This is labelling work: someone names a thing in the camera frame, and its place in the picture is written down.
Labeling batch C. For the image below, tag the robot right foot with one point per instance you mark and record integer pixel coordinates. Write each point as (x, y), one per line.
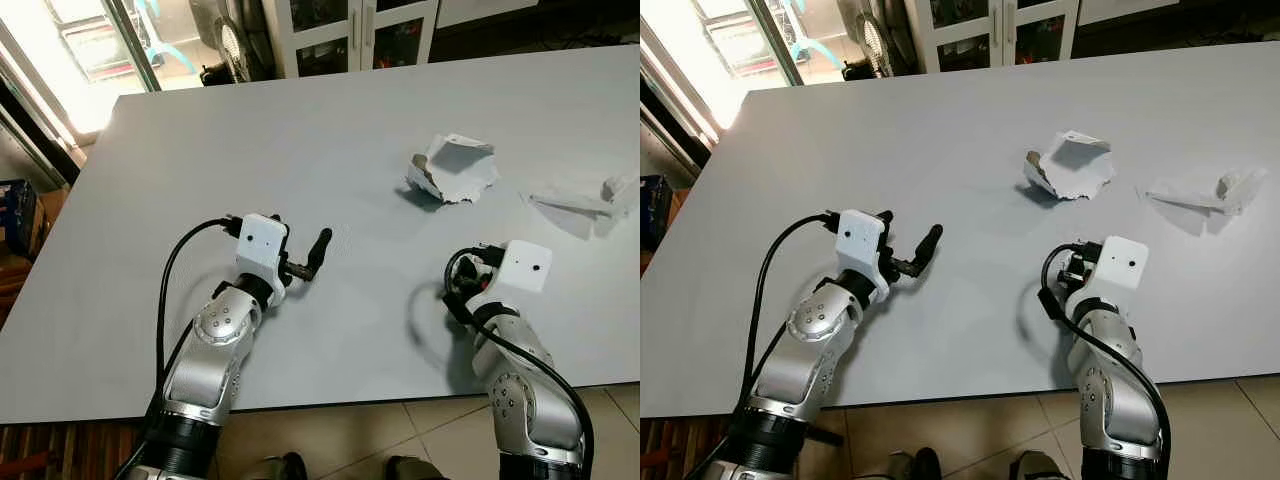
(418, 469)
(1042, 467)

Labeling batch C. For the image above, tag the blue plastic crate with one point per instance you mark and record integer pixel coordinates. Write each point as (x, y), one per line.
(652, 210)
(15, 215)

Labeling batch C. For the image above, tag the black standing fan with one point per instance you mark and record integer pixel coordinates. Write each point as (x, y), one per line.
(880, 45)
(240, 50)

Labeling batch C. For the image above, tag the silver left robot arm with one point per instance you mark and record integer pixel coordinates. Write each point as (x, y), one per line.
(215, 330)
(815, 320)

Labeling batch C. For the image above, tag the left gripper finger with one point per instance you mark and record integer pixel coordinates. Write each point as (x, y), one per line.
(930, 247)
(320, 250)

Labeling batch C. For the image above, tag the torn white cardboard box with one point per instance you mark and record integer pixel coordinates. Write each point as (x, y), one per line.
(452, 182)
(1070, 178)

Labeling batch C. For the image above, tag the green-framed glass door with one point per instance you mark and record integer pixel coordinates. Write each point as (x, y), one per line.
(775, 40)
(130, 40)

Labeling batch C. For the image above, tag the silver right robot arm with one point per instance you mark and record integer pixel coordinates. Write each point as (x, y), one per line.
(520, 395)
(1110, 390)

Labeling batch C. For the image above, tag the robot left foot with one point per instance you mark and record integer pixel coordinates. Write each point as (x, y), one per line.
(280, 468)
(912, 466)

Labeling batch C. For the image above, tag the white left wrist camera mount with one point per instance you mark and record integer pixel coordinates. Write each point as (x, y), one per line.
(262, 245)
(860, 240)

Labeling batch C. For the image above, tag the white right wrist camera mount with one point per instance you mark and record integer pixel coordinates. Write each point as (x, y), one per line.
(522, 266)
(1120, 262)

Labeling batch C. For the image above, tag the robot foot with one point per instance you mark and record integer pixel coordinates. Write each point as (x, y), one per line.
(912, 466)
(418, 469)
(280, 468)
(1042, 467)

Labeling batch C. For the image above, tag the white glass-door cabinet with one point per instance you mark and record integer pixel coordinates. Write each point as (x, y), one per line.
(1000, 30)
(360, 35)

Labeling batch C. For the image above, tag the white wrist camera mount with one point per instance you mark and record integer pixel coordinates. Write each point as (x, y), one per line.
(860, 240)
(522, 266)
(1120, 262)
(262, 245)

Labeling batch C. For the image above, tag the white paper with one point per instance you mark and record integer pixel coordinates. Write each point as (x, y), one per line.
(580, 200)
(1200, 193)

